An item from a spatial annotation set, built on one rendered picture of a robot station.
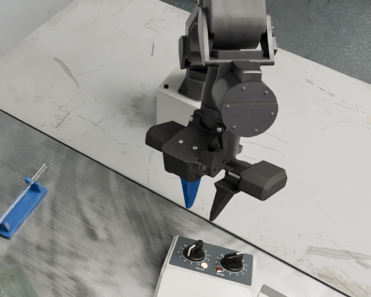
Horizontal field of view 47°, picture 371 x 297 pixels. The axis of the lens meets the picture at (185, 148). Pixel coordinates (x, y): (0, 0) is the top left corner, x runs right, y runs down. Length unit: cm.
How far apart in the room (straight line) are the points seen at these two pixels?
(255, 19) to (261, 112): 11
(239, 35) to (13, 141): 51
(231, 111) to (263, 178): 11
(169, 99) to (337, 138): 34
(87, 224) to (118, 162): 13
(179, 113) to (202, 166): 30
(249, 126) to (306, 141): 44
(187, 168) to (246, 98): 11
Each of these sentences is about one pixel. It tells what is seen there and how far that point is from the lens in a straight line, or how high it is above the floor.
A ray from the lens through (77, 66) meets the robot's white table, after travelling 96.
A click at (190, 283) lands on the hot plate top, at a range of 59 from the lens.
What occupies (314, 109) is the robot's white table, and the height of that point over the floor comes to 90.
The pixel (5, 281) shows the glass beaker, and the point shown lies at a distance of 65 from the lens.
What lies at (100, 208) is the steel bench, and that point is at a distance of 74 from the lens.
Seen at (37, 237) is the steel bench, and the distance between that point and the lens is 73.
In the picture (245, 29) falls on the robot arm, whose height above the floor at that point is 125.
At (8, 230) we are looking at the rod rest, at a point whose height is 91.
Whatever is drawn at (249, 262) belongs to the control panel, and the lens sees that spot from 66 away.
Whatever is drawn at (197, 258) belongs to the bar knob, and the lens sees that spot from 63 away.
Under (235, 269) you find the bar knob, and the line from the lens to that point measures 63.
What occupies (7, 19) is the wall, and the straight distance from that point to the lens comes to 221.
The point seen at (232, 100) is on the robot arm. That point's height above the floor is 124.
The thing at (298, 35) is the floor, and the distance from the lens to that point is 265.
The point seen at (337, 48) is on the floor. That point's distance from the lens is 264.
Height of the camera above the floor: 154
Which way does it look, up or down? 53 degrees down
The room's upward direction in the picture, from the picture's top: 6 degrees clockwise
